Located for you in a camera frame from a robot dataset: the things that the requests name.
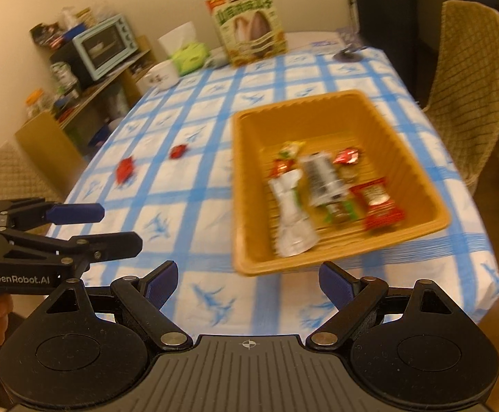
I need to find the yellow green candy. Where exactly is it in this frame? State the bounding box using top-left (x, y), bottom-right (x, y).
top-left (278, 140), bottom-right (305, 160)

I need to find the phone stand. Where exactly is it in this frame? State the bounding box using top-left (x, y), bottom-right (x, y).
top-left (333, 34), bottom-right (367, 63)

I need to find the large red snack packet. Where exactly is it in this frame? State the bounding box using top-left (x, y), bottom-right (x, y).
top-left (115, 156), bottom-right (136, 186)

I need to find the green tissue pack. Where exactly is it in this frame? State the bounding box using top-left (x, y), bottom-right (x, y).
top-left (158, 21), bottom-right (210, 76)

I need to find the silver snack packet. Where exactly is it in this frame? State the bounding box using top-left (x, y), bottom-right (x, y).
top-left (299, 152), bottom-right (348, 206)

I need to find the sunflower seed bag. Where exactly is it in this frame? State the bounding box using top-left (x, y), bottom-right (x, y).
top-left (206, 0), bottom-right (287, 67)

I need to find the plastic jar orange lid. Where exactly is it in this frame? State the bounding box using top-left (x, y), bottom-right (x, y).
top-left (25, 88), bottom-right (53, 119)

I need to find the wooden shelf cabinet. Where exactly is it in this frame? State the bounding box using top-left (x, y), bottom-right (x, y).
top-left (15, 35), bottom-right (157, 196)

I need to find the quilted beige chair left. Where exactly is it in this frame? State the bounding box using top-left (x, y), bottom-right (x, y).
top-left (0, 141), bottom-right (64, 202)

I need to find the dark red snack bar packet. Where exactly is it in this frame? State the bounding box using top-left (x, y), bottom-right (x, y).
top-left (349, 177), bottom-right (405, 231)

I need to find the white mug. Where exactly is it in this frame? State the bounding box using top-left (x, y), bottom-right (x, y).
top-left (140, 60), bottom-right (180, 91)

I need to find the mint toaster oven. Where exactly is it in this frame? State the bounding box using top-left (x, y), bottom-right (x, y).
top-left (50, 14), bottom-right (138, 90)

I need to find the small red candy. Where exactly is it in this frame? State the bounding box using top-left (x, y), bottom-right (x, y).
top-left (169, 143), bottom-right (189, 160)
top-left (333, 147), bottom-right (360, 167)

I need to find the quilted beige chair right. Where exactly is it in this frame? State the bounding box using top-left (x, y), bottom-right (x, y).
top-left (424, 0), bottom-right (499, 193)

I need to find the quilted beige chair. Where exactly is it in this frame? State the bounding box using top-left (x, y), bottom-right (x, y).
top-left (424, 0), bottom-right (499, 193)
top-left (0, 141), bottom-right (64, 202)

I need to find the clear brown candy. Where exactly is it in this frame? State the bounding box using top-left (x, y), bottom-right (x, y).
top-left (339, 165), bottom-right (359, 184)

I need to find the orange plastic basket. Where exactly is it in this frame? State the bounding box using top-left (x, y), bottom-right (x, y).
top-left (231, 90), bottom-right (451, 275)

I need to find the white snack packet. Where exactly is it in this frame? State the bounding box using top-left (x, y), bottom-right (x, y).
top-left (269, 168), bottom-right (319, 258)

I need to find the grey cloth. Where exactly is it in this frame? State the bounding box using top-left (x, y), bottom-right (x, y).
top-left (204, 47), bottom-right (230, 69)

